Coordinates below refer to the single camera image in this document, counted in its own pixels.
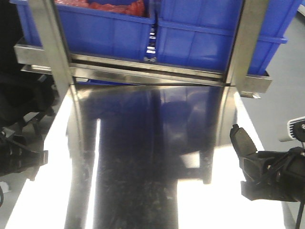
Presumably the dark brake pad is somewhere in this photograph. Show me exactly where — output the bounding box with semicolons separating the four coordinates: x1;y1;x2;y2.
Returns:
229;124;257;158

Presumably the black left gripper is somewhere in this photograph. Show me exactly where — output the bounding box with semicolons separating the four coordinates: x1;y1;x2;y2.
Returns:
0;128;49;181

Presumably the blue plastic bin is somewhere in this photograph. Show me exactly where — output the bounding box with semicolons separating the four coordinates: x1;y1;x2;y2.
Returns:
56;0;155;61
155;0;301;75

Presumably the red bubble wrap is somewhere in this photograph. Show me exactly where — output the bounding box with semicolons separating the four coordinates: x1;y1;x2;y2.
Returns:
54;0;145;17

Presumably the left blue plastic bin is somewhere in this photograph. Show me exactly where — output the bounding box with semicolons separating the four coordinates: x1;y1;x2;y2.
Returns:
56;0;155;61

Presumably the black office chair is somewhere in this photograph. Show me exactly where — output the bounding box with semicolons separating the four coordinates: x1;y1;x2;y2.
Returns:
0;0;58;128

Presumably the right blue plastic bin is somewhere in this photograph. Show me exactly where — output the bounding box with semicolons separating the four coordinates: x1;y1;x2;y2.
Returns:
155;0;301;75

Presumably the far-left blue bin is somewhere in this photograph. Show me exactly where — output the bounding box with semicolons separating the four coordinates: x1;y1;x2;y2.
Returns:
9;0;42;47

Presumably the stainless steel rack frame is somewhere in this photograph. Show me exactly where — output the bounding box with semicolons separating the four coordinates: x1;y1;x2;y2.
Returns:
14;0;271;98

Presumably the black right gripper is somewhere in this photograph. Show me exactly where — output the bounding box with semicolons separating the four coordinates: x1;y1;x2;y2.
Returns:
238;147;305;202

